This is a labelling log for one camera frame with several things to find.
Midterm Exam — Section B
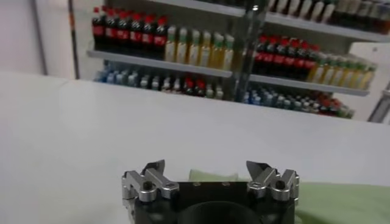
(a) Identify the green t-shirt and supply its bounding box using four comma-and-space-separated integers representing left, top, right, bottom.
188, 169, 390, 224

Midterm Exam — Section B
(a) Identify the glass cabinet door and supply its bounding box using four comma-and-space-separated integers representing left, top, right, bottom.
30, 0, 82, 80

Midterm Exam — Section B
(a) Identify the yellow juice bottle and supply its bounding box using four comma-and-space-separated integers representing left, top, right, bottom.
211, 32, 224, 69
165, 26, 178, 63
353, 60, 366, 89
311, 54, 325, 83
363, 63, 376, 91
333, 57, 346, 86
188, 29, 201, 66
222, 34, 235, 71
343, 59, 356, 88
322, 56, 335, 85
176, 27, 189, 64
199, 31, 212, 68

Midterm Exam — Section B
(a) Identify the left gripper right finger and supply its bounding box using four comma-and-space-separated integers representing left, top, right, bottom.
246, 160, 301, 203

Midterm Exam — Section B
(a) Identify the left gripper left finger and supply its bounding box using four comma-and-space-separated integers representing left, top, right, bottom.
121, 159, 180, 211

